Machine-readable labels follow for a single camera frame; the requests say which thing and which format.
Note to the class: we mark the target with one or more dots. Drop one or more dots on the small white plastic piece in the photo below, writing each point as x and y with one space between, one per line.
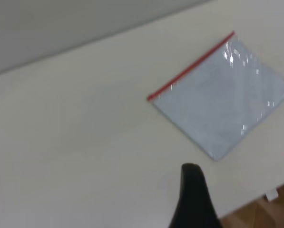
272 194

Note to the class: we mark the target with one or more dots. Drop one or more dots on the clear plastic zipper bag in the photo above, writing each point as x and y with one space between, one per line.
215 102

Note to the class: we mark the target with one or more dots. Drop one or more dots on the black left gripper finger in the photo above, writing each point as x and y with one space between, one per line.
194 202

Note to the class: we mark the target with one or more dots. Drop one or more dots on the red zipper slider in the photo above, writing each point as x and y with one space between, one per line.
150 97

